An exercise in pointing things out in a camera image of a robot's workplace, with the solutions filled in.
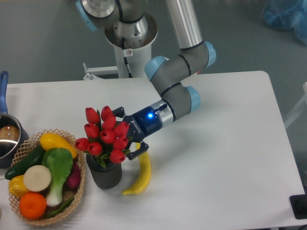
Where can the blue plastic bag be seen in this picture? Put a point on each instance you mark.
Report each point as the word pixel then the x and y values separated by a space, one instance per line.
pixel 287 15

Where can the dark green cucumber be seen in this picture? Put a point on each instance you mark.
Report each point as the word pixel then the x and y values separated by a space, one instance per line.
pixel 33 158

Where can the green chili pepper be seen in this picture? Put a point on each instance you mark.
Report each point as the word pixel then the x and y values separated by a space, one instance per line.
pixel 59 209

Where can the red tulip bouquet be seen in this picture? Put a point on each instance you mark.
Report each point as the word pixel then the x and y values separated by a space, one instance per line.
pixel 106 138

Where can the woven wicker basket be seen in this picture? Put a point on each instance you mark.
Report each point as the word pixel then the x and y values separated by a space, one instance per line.
pixel 70 196

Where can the green bok choy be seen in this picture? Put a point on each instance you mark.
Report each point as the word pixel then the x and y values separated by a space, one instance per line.
pixel 59 161

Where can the yellow bell pepper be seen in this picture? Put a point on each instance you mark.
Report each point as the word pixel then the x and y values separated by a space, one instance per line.
pixel 17 187

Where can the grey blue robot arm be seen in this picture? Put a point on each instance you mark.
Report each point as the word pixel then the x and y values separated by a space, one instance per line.
pixel 166 75

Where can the yellow banana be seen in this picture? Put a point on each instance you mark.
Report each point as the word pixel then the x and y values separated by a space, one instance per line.
pixel 144 177

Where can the blue handled saucepan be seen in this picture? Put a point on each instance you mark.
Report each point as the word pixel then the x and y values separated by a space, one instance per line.
pixel 12 134

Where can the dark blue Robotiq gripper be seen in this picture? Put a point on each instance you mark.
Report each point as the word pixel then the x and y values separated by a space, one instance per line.
pixel 141 124

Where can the purple sweet potato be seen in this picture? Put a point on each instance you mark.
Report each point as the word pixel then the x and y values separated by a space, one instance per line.
pixel 74 179

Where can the dark grey ribbed vase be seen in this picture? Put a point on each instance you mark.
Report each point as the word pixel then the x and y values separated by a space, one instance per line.
pixel 104 177

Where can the orange fruit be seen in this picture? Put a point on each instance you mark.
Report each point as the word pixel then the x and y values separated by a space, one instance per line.
pixel 32 205

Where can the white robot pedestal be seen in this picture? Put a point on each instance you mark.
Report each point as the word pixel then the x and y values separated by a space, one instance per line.
pixel 132 44

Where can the white round radish slice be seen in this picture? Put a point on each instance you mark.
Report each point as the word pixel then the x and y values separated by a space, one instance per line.
pixel 37 178

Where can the white frame at right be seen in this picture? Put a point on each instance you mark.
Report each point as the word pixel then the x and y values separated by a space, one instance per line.
pixel 297 109

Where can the yellow squash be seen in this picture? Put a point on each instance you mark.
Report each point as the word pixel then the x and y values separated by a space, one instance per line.
pixel 51 140

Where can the black device at table edge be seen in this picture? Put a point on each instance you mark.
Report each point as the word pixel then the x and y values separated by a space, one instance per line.
pixel 299 206

